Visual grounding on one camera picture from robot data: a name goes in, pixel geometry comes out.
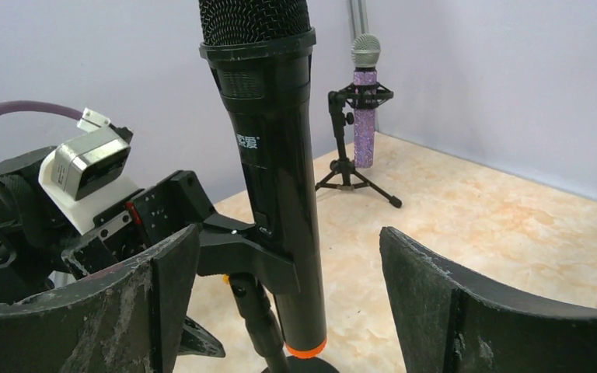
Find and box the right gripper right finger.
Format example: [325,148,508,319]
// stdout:
[379,227,597,372]

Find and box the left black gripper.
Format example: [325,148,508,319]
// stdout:
[0,147,215,304]

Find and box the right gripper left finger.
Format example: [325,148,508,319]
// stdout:
[0,225,200,372]

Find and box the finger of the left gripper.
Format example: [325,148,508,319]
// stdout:
[177,316,225,358]

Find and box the black round-base mic stand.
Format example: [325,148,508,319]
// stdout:
[197,213,336,372]

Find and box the tripod stand with shock mount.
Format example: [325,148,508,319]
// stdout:
[315,82,403,208]

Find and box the purple glitter microphone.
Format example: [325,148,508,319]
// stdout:
[351,33,381,169]

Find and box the black microphone orange end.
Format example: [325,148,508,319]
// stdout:
[199,1,326,359]

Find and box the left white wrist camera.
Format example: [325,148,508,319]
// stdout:
[38,108,139,235]

